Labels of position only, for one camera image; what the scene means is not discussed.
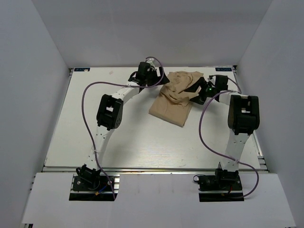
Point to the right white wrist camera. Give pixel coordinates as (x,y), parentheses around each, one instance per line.
(211,80)

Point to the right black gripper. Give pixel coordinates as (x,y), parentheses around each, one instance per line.
(201,98)

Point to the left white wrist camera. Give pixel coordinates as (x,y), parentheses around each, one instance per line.
(151,61)

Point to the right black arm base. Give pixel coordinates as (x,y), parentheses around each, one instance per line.
(222,186)

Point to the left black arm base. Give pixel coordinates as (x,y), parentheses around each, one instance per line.
(92,185)

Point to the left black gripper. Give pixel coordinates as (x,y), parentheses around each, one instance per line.
(154,71)

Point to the aluminium front rail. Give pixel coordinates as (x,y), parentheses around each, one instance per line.
(48,168)

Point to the beige t shirt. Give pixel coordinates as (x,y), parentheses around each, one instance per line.
(173,103)

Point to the left blue label sticker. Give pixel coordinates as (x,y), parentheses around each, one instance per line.
(81,69)

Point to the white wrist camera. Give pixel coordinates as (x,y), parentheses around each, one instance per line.
(151,61)
(211,80)

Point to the right blue label sticker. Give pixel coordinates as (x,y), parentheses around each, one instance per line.
(223,69)

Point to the blue label sticker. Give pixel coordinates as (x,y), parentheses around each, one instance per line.
(223,69)
(81,69)

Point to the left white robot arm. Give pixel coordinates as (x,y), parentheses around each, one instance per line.
(109,115)

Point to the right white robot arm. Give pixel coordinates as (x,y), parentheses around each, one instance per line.
(243,120)

